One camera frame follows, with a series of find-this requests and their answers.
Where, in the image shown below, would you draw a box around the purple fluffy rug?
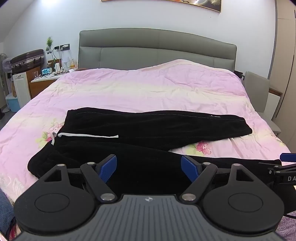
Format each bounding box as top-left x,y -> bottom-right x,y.
276,184 -> 296,241

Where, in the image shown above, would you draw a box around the grey padded headboard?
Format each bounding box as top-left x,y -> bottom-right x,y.
78,28 -> 238,73

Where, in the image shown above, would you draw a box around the wooden nightstand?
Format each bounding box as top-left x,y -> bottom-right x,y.
26,66 -> 61,100

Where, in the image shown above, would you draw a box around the light blue bin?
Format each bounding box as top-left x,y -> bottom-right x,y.
5,93 -> 19,113

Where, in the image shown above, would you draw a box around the beige wardrobe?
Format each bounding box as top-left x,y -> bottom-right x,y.
268,0 -> 296,153

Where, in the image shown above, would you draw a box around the grey chair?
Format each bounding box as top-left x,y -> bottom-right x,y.
244,71 -> 282,138

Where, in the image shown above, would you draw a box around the white cabinet door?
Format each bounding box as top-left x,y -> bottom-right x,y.
12,71 -> 32,109

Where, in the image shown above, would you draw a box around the framed wall picture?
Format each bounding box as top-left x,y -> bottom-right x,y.
101,0 -> 222,12

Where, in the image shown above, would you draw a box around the white table lamp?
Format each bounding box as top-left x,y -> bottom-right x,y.
61,50 -> 71,70

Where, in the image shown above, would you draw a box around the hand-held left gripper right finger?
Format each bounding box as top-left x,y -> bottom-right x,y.
180,155 -> 255,202

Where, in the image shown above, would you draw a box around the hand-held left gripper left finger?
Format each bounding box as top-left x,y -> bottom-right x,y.
41,154 -> 118,202

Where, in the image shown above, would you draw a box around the small potted plant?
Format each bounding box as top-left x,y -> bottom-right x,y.
45,37 -> 54,54

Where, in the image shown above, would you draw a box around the blue cloth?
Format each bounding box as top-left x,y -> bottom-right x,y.
0,188 -> 16,239

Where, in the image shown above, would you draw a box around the pink floral blanket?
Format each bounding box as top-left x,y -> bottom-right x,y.
0,59 -> 292,204

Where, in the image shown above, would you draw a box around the brown suitcase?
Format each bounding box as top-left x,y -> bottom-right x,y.
10,49 -> 45,75

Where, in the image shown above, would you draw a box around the black pants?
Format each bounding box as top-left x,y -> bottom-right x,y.
27,107 -> 283,197

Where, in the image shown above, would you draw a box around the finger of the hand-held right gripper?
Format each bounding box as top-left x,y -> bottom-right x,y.
258,153 -> 296,177

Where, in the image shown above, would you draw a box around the standing fan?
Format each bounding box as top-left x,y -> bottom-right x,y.
0,53 -> 12,114

